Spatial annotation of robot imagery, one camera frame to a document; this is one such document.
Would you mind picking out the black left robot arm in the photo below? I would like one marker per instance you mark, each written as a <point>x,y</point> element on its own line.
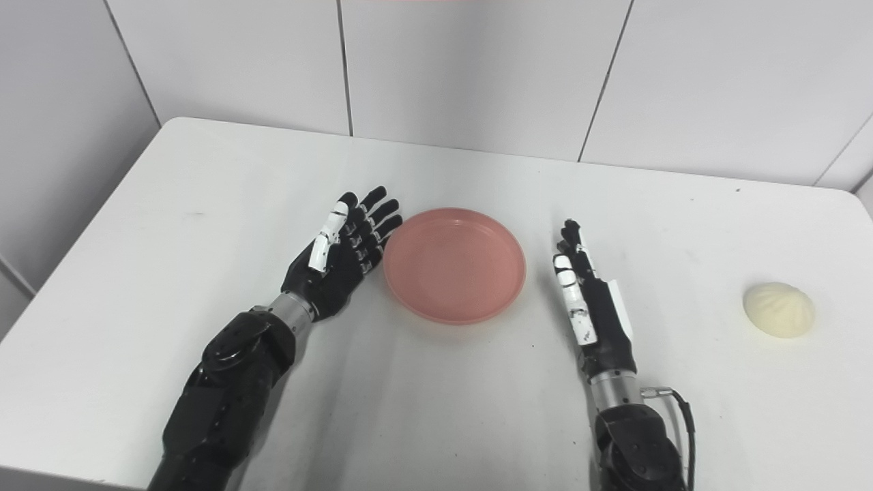
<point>225,395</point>

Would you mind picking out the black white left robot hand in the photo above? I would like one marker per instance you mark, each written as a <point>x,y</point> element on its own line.
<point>334,279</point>

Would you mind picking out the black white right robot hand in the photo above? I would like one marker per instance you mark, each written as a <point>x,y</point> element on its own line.
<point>607,327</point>

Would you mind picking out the pink round plate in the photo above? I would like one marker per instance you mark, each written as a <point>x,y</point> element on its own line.
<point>454,266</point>

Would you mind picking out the cream steamed bun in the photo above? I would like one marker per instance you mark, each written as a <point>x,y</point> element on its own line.
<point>779,310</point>

